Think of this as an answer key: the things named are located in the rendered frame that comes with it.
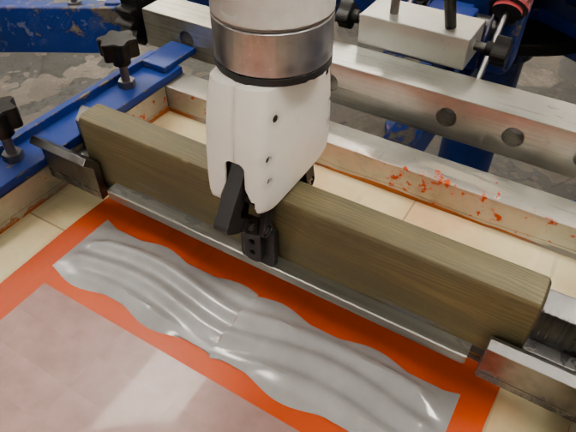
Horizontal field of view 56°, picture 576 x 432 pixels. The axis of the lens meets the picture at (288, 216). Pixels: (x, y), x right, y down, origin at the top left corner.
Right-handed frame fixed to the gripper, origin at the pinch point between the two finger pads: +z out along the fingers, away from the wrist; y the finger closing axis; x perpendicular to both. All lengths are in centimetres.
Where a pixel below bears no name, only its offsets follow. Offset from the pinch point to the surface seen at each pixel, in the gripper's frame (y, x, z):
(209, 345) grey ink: 9.6, -0.5, 5.8
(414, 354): 1.8, 13.8, 6.0
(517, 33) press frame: -50, 8, 2
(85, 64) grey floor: -133, -195, 101
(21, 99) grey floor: -95, -196, 101
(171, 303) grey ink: 8.2, -5.5, 5.4
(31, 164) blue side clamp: 4.1, -25.6, 1.4
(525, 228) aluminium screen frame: -15.2, 18.0, 4.4
